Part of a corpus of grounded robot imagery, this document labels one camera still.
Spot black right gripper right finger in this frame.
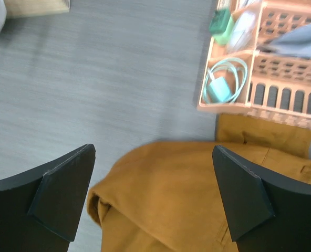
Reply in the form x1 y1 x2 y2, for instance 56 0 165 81
212 145 311 251

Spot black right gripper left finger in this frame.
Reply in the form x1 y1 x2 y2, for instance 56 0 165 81
0 144 96 251

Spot mustard brown trousers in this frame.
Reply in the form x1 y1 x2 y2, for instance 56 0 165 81
87 114 311 251

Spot peach plastic desk organizer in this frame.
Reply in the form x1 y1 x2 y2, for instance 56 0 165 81
197 1 311 130

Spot grey paper folder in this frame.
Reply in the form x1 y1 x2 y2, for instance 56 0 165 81
257 23 311 58

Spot green eraser box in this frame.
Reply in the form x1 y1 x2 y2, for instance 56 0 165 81
209 8 234 46

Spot wooden clothes rack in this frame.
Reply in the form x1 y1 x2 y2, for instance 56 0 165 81
4 0 70 18

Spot mint charger with cable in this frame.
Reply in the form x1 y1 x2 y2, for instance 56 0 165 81
202 57 248 104

